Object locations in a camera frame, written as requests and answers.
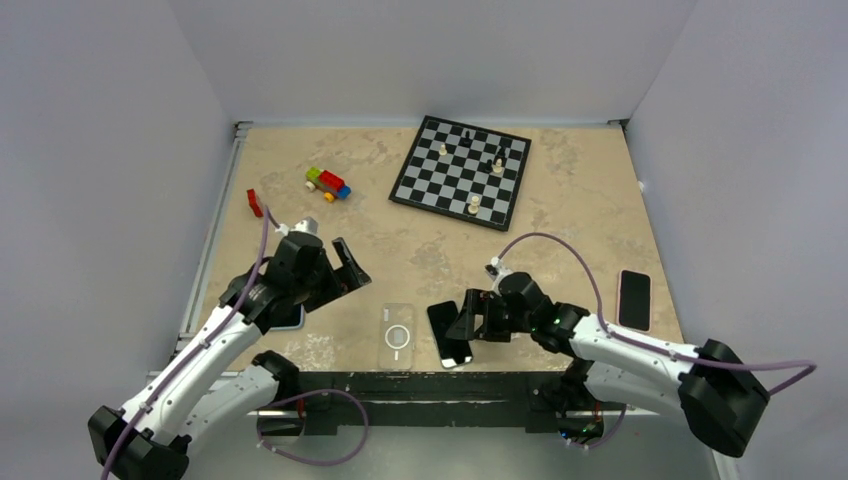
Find clear phone case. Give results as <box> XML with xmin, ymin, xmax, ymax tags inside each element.
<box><xmin>377</xmin><ymin>303</ymin><xmax>416</xmax><ymax>371</ymax></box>

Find phone in pink case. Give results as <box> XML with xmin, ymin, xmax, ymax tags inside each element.
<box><xmin>617</xmin><ymin>270</ymin><xmax>652</xmax><ymax>332</ymax></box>

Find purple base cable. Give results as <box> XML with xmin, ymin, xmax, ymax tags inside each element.
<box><xmin>256</xmin><ymin>388</ymin><xmax>371</xmax><ymax>468</ymax></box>

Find white chess pawn front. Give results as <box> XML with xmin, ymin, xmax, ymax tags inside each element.
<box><xmin>467</xmin><ymin>195</ymin><xmax>481</xmax><ymax>215</ymax></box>

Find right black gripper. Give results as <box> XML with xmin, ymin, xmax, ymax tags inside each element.
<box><xmin>446</xmin><ymin>288</ymin><xmax>534</xmax><ymax>343</ymax></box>

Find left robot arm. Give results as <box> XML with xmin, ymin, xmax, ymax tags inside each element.
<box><xmin>88</xmin><ymin>231</ymin><xmax>371</xmax><ymax>479</ymax></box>

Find black phone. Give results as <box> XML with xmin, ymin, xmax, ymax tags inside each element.
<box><xmin>427</xmin><ymin>301</ymin><xmax>473</xmax><ymax>369</ymax></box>

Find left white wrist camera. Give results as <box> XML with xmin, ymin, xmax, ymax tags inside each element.
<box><xmin>274</xmin><ymin>217</ymin><xmax>318</xmax><ymax>238</ymax></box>

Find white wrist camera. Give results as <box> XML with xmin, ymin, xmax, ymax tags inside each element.
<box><xmin>484</xmin><ymin>264</ymin><xmax>513</xmax><ymax>283</ymax></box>
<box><xmin>274</xmin><ymin>217</ymin><xmax>318</xmax><ymax>238</ymax></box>

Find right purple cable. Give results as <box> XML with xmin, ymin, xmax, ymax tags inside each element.
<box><xmin>496</xmin><ymin>232</ymin><xmax>818</xmax><ymax>397</ymax></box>

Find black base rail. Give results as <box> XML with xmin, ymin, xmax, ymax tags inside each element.
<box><xmin>254</xmin><ymin>370</ymin><xmax>614</xmax><ymax>439</ymax></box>

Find red toy brick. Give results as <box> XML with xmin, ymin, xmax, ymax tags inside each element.
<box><xmin>246</xmin><ymin>189</ymin><xmax>264</xmax><ymax>218</ymax></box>

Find colourful toy brick car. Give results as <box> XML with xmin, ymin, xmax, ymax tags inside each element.
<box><xmin>305</xmin><ymin>167</ymin><xmax>352</xmax><ymax>203</ymax></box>

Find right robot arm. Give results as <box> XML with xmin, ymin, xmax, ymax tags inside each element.
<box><xmin>445</xmin><ymin>272</ymin><xmax>771</xmax><ymax>458</ymax></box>

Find black chess piece right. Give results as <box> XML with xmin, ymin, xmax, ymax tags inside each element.
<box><xmin>483</xmin><ymin>147</ymin><xmax>507</xmax><ymax>175</ymax></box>

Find black grey chessboard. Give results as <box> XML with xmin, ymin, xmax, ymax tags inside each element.
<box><xmin>389</xmin><ymin>115</ymin><xmax>532</xmax><ymax>232</ymax></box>

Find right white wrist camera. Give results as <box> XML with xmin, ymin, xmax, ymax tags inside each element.
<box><xmin>484</xmin><ymin>264</ymin><xmax>513</xmax><ymax>283</ymax></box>

